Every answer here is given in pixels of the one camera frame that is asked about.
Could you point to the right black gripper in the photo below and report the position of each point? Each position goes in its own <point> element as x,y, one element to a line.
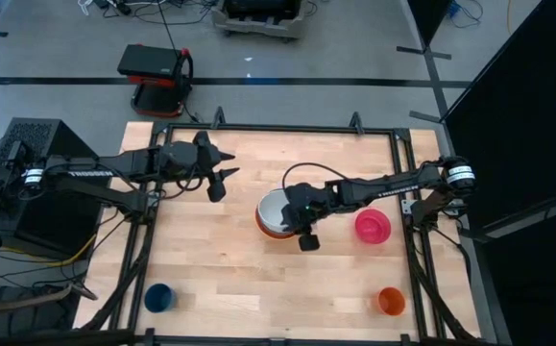
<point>306,204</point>

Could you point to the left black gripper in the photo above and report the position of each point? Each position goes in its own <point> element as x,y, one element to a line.
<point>188,158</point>

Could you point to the white bowl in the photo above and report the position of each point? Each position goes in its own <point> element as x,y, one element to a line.
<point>270,211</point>

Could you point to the pink bowl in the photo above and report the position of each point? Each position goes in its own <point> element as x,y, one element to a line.
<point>372,227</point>

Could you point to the orange bowl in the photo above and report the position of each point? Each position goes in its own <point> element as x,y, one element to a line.
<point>391,301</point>

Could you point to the dark blue bowl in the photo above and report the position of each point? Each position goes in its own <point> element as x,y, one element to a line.
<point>158,298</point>

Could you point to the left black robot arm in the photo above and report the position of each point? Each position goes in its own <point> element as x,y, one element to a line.
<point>85,173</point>

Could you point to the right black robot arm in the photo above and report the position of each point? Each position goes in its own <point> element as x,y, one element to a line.
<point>393,187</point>

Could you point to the large red bowl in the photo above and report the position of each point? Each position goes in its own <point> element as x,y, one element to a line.
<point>270,234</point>

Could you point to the red and black tool cart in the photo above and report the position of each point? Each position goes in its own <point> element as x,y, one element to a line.
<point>148,60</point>

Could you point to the grey wheeled equipment cart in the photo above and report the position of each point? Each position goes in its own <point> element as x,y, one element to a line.
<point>258,29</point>

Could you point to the black computer tower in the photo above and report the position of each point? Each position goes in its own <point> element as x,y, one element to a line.
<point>42,139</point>

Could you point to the black partition panel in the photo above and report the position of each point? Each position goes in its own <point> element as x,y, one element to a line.
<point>428,17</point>
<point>522,120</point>

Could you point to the black floor case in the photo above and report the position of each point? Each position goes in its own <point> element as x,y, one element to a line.
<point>28,324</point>

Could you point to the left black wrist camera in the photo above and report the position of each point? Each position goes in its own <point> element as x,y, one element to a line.
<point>216,192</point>

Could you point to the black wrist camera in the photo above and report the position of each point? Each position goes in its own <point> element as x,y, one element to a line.
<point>216,192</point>
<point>308,242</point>

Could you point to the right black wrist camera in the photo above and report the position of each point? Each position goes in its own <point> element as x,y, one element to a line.
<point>308,242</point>

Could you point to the black table frame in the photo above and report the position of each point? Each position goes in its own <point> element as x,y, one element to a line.
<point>306,129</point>

